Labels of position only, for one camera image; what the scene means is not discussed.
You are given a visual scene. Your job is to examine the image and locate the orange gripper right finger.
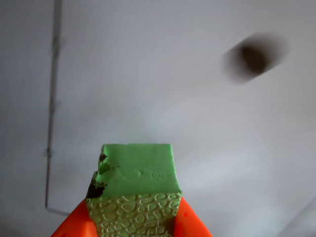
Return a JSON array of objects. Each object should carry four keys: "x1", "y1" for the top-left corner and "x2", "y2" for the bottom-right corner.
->
[{"x1": 172, "y1": 196, "x2": 213, "y2": 237}]

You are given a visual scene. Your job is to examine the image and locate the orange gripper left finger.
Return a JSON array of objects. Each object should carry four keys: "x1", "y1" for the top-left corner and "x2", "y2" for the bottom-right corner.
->
[{"x1": 50, "y1": 198, "x2": 97, "y2": 237}]

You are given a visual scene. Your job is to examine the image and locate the black dot mark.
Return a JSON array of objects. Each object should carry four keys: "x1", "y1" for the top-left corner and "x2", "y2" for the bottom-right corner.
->
[{"x1": 222, "y1": 31, "x2": 289, "y2": 86}]

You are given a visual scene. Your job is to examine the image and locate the green textured foam block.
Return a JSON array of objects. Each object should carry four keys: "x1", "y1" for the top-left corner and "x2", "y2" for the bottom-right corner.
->
[{"x1": 85, "y1": 143, "x2": 183, "y2": 237}]

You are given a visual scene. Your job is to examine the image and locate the white paper sheet, drawn rectangle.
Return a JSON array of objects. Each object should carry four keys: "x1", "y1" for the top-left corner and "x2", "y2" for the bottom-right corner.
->
[{"x1": 0, "y1": 0, "x2": 316, "y2": 237}]

